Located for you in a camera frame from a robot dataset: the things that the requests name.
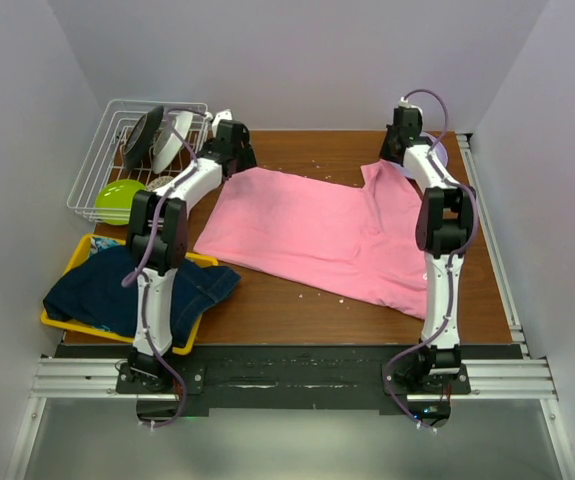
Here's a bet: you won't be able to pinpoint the pink t-shirt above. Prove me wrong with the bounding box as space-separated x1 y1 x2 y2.
194 161 427 318

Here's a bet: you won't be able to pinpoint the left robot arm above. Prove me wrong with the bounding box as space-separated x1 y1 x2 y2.
122 119 256 392

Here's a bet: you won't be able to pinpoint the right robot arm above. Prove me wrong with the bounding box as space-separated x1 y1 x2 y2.
381 98 479 393

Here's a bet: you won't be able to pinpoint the lilac plastic plate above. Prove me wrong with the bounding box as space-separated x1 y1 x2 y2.
394 131 449 180

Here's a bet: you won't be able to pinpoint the white plate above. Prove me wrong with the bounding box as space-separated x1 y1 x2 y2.
152 111 193 174

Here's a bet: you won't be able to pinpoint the patterned ceramic cup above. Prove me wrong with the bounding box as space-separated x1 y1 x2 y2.
145 176 173 191

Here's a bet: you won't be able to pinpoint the green plastic bowl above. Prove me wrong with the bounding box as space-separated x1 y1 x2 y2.
95 179 145 226

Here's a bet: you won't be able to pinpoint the blue patterned cloth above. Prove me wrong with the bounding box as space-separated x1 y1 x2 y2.
89 236 121 256

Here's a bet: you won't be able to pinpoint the dark blue denim jeans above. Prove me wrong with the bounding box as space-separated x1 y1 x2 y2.
43 245 240 347

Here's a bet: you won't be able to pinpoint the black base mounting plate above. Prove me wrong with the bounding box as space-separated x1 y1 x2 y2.
116 345 471 420

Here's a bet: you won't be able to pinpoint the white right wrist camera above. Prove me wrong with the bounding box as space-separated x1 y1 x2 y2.
398 98 422 112

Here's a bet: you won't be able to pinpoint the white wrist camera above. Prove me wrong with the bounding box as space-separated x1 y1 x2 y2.
211 109 233 136
398 98 422 112

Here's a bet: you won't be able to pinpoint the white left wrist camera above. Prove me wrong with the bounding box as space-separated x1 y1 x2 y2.
211 109 233 136

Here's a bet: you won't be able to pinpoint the white wire dish rack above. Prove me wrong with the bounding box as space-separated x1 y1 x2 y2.
66 99 211 225

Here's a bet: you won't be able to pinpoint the aluminium frame rail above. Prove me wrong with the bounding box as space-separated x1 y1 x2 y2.
5 357 575 479

